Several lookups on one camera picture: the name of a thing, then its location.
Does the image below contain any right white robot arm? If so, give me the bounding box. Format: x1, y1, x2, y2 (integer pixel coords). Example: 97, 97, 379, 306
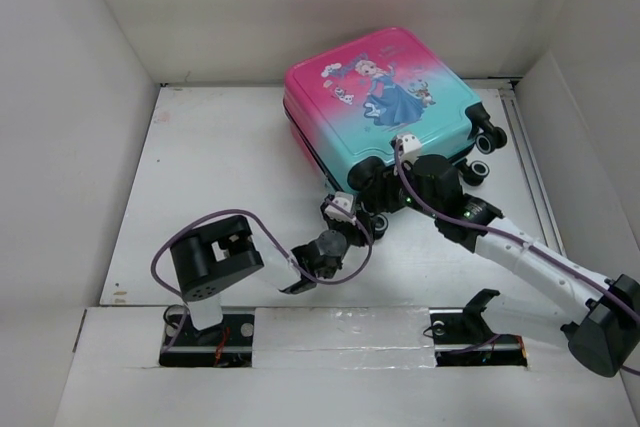
350, 155, 639, 377

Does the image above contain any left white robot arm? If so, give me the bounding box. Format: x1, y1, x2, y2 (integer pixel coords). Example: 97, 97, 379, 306
150, 203, 386, 348

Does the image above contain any aluminium frame rail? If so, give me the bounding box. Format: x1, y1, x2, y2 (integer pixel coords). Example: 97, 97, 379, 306
499, 78, 566, 254

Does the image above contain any white foam cover plate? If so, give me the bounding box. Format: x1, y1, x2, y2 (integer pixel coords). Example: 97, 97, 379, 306
252, 307, 436, 370

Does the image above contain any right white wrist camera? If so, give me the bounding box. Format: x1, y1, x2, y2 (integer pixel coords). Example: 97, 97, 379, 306
391, 133, 423, 164

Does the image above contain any teal pink suitcase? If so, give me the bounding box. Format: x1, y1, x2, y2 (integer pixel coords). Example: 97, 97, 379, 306
283, 27, 508, 210

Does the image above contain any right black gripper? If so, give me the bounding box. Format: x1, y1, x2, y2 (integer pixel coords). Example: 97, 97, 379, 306
355, 157, 441, 220

